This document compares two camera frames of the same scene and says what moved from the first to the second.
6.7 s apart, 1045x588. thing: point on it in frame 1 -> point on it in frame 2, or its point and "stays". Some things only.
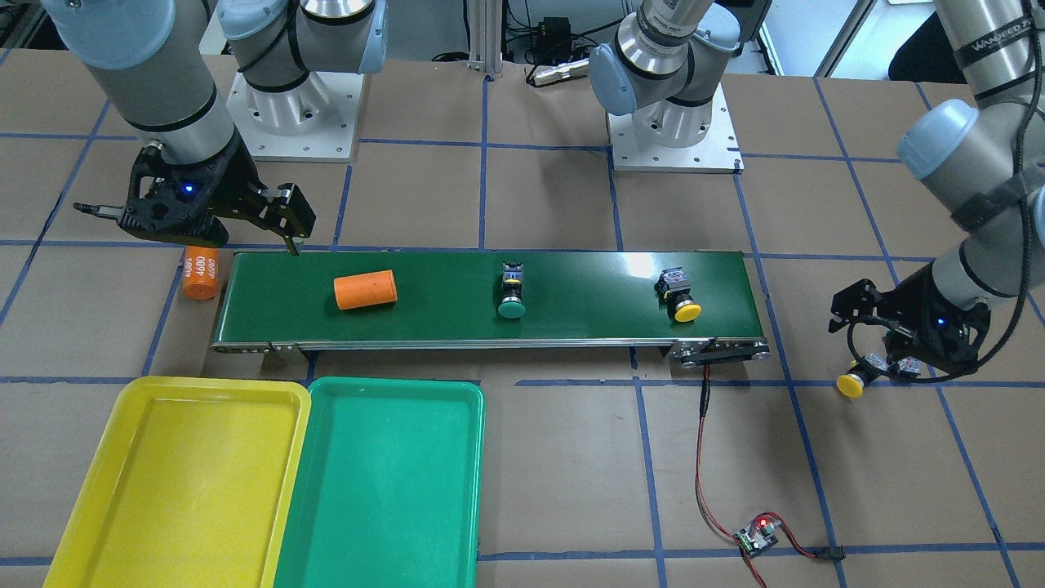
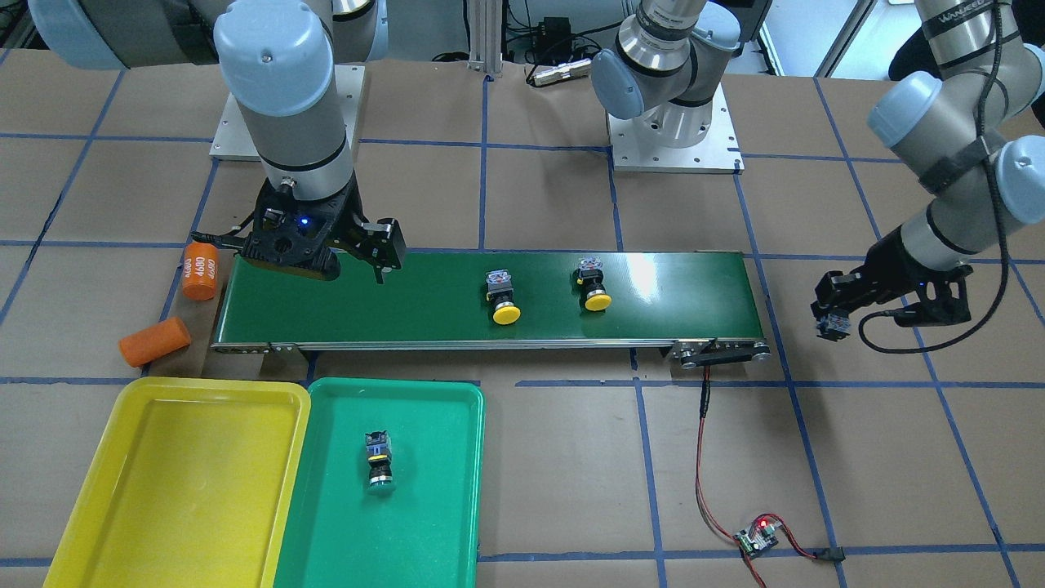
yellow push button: [851, 385] -> [588, 281]
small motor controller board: [757, 537] stays
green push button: [512, 306] -> [379, 452]
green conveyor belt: [286, 301] stays
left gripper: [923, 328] -> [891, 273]
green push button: [908, 367] -> [833, 321]
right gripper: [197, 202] -> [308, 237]
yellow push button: [673, 285] -> [500, 294]
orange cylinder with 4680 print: [200, 272] stays
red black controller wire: [829, 554] stays
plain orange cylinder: [366, 290] -> [156, 342]
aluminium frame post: [486, 37] stays
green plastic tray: [386, 486] stays
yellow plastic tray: [198, 486] stays
